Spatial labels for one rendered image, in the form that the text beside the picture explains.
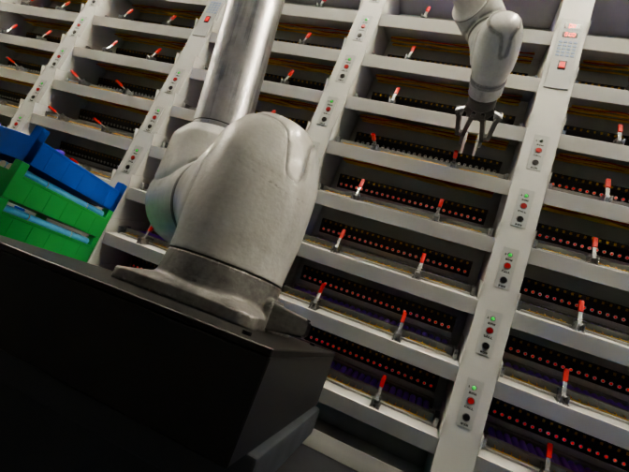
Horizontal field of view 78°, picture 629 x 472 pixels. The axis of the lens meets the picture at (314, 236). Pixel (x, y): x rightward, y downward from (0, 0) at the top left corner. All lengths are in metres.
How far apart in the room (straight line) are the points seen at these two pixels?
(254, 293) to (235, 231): 0.07
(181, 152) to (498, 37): 0.76
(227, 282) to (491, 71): 0.87
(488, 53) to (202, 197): 0.81
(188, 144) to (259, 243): 0.27
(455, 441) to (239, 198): 0.91
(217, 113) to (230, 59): 0.10
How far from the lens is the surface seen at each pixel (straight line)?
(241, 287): 0.45
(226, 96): 0.72
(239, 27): 0.78
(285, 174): 0.48
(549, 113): 1.48
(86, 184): 1.11
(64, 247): 1.12
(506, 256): 1.24
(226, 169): 0.48
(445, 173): 1.33
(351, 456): 1.24
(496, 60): 1.10
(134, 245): 1.56
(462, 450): 1.19
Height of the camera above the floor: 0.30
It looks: 13 degrees up
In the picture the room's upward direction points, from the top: 22 degrees clockwise
